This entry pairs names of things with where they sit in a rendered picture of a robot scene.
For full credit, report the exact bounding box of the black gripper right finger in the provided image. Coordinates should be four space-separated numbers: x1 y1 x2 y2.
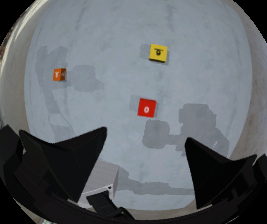
185 137 257 210

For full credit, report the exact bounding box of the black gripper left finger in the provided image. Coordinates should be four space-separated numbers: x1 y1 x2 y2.
19 127 108 202

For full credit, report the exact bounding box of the red block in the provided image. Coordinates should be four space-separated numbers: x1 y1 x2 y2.
138 99 156 117

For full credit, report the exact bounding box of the orange block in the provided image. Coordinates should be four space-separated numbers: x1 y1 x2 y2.
53 68 66 81

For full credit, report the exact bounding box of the yellow block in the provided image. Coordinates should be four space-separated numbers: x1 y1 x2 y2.
149 44 168 63

